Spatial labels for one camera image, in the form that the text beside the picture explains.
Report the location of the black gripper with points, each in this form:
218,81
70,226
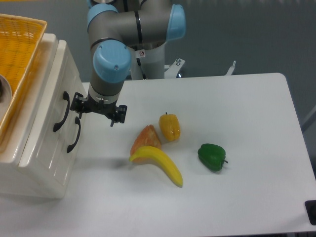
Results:
82,105

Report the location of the black table corner clamp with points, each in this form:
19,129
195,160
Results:
310,206

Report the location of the grey bowl in basket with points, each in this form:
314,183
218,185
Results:
5,96

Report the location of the white drawer cabinet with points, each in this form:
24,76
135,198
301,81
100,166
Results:
15,180

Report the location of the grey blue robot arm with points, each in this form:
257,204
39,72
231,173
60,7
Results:
127,38

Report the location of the green toy bell pepper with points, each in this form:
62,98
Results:
212,156

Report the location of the yellow toy banana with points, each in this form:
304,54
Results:
168,166

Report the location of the yellow toy bell pepper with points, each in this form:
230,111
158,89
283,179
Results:
170,126

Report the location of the orange toy fruit wedge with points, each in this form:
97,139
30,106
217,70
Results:
147,137

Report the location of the yellow woven basket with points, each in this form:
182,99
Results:
19,41

